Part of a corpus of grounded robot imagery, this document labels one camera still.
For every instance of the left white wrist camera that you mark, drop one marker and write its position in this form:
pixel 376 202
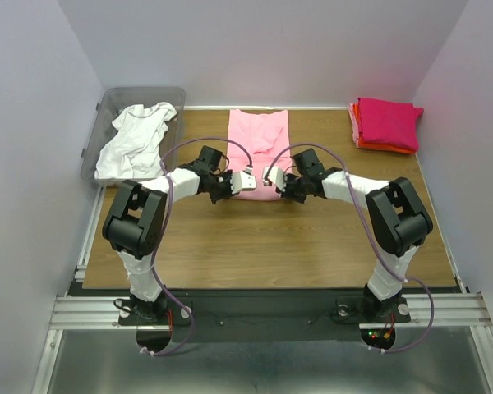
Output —
pixel 243 181

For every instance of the magenta folded t-shirt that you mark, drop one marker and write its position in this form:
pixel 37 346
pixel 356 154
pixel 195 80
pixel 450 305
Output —
pixel 385 122

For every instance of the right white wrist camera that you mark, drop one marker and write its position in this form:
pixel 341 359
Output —
pixel 275 176

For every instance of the light pink t-shirt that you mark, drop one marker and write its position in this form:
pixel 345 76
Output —
pixel 264 137

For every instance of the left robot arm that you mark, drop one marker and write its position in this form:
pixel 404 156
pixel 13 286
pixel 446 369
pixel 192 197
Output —
pixel 137 221

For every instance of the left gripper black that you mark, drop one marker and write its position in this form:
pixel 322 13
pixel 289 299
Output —
pixel 228 194

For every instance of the white t-shirt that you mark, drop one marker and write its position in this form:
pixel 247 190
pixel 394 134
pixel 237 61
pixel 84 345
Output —
pixel 133 153

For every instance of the aluminium frame rail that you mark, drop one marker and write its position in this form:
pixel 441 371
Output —
pixel 75 312

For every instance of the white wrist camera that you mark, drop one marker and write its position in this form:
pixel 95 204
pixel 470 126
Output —
pixel 243 181
pixel 275 176

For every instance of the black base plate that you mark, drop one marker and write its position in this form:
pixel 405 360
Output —
pixel 239 315

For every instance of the clear plastic bin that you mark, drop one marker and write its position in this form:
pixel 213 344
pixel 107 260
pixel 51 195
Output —
pixel 111 105

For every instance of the orange folded t-shirt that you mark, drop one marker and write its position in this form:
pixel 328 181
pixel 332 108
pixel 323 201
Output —
pixel 384 148

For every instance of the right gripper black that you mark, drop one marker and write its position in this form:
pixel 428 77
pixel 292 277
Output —
pixel 287 194

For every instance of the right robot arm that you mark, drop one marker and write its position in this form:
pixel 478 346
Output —
pixel 394 218

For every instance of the pale pink folded t-shirt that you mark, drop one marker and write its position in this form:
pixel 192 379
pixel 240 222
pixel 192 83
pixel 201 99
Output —
pixel 353 111

